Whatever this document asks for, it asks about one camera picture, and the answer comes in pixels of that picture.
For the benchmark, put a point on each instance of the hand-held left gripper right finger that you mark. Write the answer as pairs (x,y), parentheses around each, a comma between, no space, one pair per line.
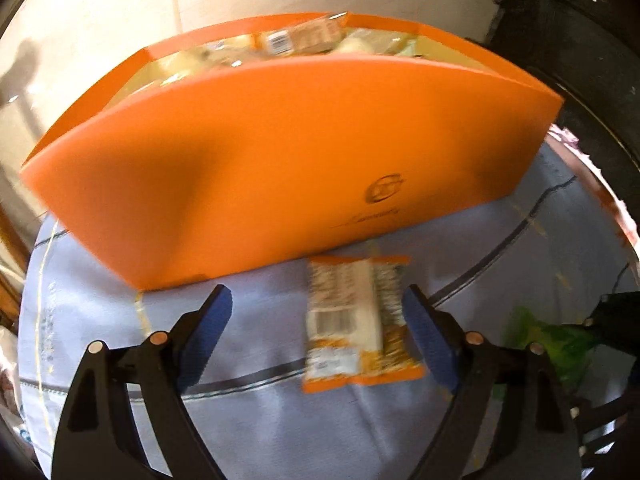
(430,335)

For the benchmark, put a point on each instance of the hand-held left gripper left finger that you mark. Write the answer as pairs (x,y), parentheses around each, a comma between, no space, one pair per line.
(207,332)

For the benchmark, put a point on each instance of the blue striped tablecloth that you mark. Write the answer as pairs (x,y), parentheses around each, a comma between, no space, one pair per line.
(260,350)

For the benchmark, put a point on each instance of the orange white snack bar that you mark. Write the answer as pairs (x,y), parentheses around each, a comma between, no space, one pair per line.
(350,320)

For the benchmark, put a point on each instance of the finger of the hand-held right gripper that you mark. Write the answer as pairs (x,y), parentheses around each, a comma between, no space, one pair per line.
(617,320)
(605,420)

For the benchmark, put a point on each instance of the orange cardboard box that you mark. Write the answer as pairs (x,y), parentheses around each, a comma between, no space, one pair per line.
(280,160)

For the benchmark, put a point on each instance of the pile of mixed snack packets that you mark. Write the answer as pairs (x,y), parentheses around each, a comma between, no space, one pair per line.
(300,40)

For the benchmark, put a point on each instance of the green snack bag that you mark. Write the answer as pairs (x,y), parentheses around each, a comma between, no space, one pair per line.
(545,345)

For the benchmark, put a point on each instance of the dark carved wooden furniture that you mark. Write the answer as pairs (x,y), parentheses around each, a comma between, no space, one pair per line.
(575,45)

